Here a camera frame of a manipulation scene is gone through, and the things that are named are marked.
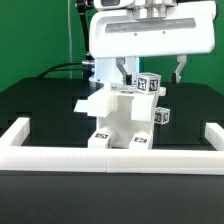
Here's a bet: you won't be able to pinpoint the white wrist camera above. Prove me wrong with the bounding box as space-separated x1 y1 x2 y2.
94 0 134 10

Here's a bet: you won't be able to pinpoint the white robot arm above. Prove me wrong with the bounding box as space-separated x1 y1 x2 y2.
89 0 218 84

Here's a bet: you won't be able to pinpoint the white chair seat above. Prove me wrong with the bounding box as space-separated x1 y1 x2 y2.
97 113 155 149

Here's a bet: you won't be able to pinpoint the black power cables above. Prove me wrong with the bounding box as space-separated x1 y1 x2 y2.
37 61 96 80

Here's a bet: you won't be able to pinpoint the white base tag plate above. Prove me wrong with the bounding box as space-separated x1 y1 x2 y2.
74 99 95 114

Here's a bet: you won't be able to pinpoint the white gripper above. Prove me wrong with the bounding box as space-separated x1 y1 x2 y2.
89 1 215 84

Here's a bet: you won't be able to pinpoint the white chair back frame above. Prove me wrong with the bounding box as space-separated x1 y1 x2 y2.
87 84 166 122

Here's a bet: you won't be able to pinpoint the white tagged nut cube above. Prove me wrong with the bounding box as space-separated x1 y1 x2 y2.
154 107 170 125

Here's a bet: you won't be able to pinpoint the white U-shaped obstacle fence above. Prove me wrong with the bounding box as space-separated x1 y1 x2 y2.
0 117 224 175

